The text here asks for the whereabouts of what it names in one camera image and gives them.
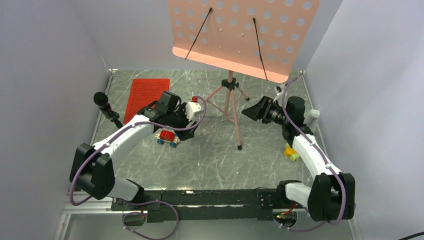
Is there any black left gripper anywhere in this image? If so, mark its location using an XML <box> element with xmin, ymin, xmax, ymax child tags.
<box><xmin>167</xmin><ymin>103</ymin><xmax>199</xmax><ymax>141</ymax></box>

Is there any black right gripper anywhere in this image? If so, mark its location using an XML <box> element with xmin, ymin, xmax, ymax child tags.
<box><xmin>241</xmin><ymin>96</ymin><xmax>290</xmax><ymax>127</ymax></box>

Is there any red sheet music page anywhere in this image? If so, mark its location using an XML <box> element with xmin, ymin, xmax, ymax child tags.
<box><xmin>123</xmin><ymin>78</ymin><xmax>170</xmax><ymax>124</ymax></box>

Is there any pink tripod music stand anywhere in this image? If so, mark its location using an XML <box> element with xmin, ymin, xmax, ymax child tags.
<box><xmin>167</xmin><ymin>0</ymin><xmax>322</xmax><ymax>151</ymax></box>

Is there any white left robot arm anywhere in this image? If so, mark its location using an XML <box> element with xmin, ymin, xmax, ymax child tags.
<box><xmin>69</xmin><ymin>91</ymin><xmax>207</xmax><ymax>210</ymax></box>

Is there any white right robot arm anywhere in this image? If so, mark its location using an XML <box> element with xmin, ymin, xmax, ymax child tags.
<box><xmin>241</xmin><ymin>96</ymin><xmax>356</xmax><ymax>223</ymax></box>

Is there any red blue toy car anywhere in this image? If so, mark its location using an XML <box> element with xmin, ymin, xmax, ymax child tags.
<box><xmin>155</xmin><ymin>130</ymin><xmax>180</xmax><ymax>148</ymax></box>

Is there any yellow green toy block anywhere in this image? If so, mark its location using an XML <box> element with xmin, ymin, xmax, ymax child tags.
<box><xmin>284</xmin><ymin>143</ymin><xmax>300</xmax><ymax>161</ymax></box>

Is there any black microphone on stand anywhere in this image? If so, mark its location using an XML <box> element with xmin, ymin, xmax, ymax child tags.
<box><xmin>93</xmin><ymin>91</ymin><xmax>123</xmax><ymax>129</ymax></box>

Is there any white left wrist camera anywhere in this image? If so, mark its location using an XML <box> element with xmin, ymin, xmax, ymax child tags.
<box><xmin>184</xmin><ymin>96</ymin><xmax>205</xmax><ymax>122</ymax></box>

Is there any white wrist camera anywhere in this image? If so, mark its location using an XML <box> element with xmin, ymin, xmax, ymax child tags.
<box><xmin>184</xmin><ymin>96</ymin><xmax>205</xmax><ymax>122</ymax></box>
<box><xmin>273</xmin><ymin>85</ymin><xmax>284</xmax><ymax>104</ymax></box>

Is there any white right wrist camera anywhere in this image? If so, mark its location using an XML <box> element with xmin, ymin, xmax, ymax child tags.
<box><xmin>273</xmin><ymin>85</ymin><xmax>284</xmax><ymax>104</ymax></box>

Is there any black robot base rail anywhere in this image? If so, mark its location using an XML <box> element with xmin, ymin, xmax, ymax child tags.
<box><xmin>110</xmin><ymin>187</ymin><xmax>302</xmax><ymax>223</ymax></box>

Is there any black cable bottom right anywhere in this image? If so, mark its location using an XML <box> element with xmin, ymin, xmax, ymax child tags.
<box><xmin>397</xmin><ymin>231</ymin><xmax>424</xmax><ymax>240</ymax></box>

